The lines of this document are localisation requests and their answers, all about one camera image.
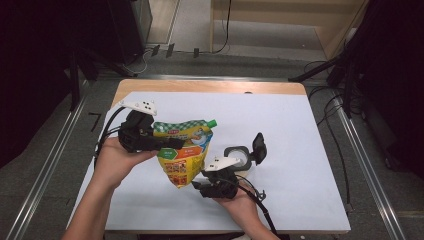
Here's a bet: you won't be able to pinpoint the white floor cable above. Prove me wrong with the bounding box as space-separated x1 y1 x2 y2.
123 49 149 75

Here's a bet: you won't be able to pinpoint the yellow green spouted pouch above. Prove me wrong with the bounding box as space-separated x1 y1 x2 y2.
152 119 218 189

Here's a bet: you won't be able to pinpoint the person's left hand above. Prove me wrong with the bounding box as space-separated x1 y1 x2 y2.
94 136 159 189

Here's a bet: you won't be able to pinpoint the dark curtain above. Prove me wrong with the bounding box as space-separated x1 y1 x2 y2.
349 0 424 181
0 0 111 168

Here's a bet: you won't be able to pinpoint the black floor cables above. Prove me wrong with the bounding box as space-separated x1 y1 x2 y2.
308 59 351 204

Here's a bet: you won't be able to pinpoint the hanging black cable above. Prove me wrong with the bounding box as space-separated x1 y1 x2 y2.
213 0 233 54

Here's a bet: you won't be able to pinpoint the black stand legs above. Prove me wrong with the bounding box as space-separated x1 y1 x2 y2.
68 43 134 113
288 49 354 118

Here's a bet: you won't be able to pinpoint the light wooden partition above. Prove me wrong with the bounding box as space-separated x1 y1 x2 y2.
209 0 368 61

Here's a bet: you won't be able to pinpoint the white jar with black lid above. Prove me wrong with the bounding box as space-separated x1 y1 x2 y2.
223 132 268 178

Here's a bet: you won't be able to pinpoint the black cabinet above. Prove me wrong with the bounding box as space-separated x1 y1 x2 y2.
106 0 153 66

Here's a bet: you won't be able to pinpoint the right hand-held gripper cable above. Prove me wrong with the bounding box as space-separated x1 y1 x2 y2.
229 174 279 240

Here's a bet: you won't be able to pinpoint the person's right hand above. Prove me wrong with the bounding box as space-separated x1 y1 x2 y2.
213 191 259 231

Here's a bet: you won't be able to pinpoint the long metal floor rail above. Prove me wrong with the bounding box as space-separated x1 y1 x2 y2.
333 96 406 240
6 79 89 240

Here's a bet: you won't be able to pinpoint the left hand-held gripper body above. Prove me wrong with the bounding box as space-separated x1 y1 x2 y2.
118 99 158 154

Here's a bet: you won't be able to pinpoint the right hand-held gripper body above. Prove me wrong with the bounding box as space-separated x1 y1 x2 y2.
201 157 241 200

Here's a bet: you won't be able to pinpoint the white paper sheet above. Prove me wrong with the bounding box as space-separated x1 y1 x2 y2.
65 91 352 233

